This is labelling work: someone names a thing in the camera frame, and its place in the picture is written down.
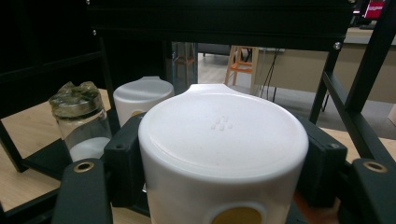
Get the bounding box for beige desk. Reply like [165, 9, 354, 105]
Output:
[253, 26, 396, 105]

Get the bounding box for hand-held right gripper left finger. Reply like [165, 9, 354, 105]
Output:
[103, 111, 148, 209]

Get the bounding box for dark glass panel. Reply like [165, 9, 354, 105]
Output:
[171, 41, 199, 95]

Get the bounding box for white lidded jar beige granules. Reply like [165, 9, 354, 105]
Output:
[137, 83, 310, 224]

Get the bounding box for black metal two-tier rack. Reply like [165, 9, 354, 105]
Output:
[0, 0, 396, 224]

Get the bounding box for black hanging wall cable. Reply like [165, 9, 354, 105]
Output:
[260, 48, 281, 103]

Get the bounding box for grey sofa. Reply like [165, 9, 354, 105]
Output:
[198, 43, 233, 57]

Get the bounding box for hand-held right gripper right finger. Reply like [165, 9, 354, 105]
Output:
[293, 115, 348, 209]

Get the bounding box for orange wooden stool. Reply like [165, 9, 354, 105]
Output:
[224, 45, 260, 94]

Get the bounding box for monitor with red screen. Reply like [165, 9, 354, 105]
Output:
[353, 0, 387, 21]

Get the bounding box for clear lidded glass salt jar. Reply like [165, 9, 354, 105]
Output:
[48, 80, 113, 163]

